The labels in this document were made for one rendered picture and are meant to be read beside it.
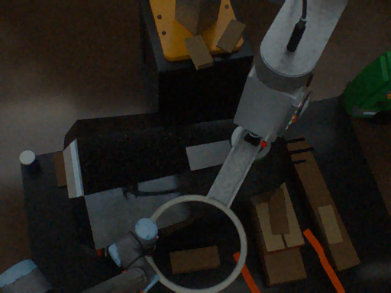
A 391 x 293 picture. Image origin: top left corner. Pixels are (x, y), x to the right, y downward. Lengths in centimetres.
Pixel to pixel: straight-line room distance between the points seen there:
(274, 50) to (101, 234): 134
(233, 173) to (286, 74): 76
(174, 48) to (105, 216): 107
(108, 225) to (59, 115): 127
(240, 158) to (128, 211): 65
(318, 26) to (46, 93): 230
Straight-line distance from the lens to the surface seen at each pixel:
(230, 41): 297
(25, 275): 154
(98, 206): 254
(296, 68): 186
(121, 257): 200
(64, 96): 371
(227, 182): 242
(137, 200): 255
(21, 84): 383
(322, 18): 203
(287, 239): 312
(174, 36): 298
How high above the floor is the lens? 316
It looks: 66 degrees down
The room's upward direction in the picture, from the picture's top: 10 degrees clockwise
